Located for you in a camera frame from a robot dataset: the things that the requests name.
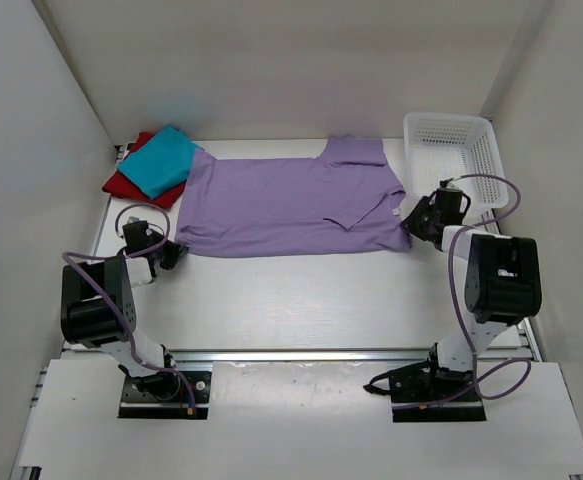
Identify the purple t shirt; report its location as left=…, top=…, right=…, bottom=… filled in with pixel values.
left=174, top=137, right=411, bottom=258

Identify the red t shirt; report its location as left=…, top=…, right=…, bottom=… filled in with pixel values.
left=102, top=132, right=186, bottom=209

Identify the teal t shirt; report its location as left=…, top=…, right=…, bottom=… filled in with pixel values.
left=117, top=126, right=202, bottom=199

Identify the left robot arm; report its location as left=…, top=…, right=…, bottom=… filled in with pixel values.
left=60, top=218, right=196, bottom=408

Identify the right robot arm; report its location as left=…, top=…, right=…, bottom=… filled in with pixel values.
left=363, top=179, right=542, bottom=410

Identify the white plastic basket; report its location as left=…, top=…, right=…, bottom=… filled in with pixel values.
left=403, top=112, right=509, bottom=214

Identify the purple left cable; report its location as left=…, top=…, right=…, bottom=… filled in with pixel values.
left=60, top=203, right=198, bottom=416

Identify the purple cable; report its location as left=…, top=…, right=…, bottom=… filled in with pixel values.
left=60, top=203, right=198, bottom=416
left=393, top=172, right=532, bottom=412

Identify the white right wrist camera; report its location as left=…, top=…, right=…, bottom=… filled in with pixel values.
left=438, top=178, right=462, bottom=191

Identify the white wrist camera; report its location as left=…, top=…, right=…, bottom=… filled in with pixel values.
left=438, top=178, right=462, bottom=191
left=122, top=216, right=151, bottom=238

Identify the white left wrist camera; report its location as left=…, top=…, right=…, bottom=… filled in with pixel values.
left=122, top=216, right=151, bottom=238

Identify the aluminium table edge rail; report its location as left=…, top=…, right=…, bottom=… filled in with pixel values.
left=160, top=347, right=537, bottom=366

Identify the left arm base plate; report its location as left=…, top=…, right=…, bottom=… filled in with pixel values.
left=118, top=371, right=212, bottom=420

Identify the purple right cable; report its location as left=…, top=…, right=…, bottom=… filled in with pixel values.
left=393, top=172, right=532, bottom=412

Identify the right side aluminium rail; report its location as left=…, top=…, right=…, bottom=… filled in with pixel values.
left=480, top=207, right=542, bottom=361

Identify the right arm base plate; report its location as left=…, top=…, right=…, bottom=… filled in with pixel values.
left=363, top=359, right=487, bottom=423

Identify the left side aluminium rail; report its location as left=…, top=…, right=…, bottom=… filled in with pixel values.
left=0, top=137, right=117, bottom=479

